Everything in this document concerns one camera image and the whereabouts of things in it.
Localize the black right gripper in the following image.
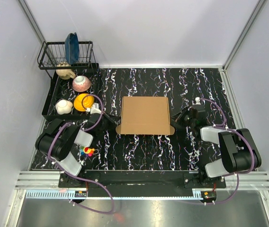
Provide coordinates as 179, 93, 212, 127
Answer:
170, 106, 196, 128

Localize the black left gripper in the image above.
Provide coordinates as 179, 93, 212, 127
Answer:
97, 110, 121, 136

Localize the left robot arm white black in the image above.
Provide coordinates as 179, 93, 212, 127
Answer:
35, 113, 120, 187

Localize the orange ribbed bowl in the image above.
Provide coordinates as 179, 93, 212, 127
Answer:
73, 93, 94, 112

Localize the blue plate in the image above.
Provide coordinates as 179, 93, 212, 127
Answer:
64, 33, 80, 65

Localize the pink patterned bowl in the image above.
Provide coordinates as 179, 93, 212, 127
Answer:
72, 76, 91, 92

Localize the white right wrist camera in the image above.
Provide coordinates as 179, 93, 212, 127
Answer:
193, 97, 202, 107

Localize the rainbow flower toy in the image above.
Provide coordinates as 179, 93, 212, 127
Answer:
80, 147, 96, 157

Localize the beige mug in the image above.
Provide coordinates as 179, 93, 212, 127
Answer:
55, 62, 76, 80

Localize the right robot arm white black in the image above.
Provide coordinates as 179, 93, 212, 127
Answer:
170, 105, 262, 188

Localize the brown cardboard box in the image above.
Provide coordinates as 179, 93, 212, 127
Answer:
116, 96, 175, 135

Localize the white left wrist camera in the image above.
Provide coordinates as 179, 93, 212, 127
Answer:
86, 103, 101, 114

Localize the black wire dish rack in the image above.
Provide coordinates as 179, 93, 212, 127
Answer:
37, 41, 99, 70

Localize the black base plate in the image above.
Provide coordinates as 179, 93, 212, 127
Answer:
58, 170, 226, 199

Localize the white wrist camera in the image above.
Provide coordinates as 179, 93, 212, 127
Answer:
86, 103, 101, 114
193, 97, 202, 107

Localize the black tray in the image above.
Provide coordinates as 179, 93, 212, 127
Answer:
42, 63, 103, 121

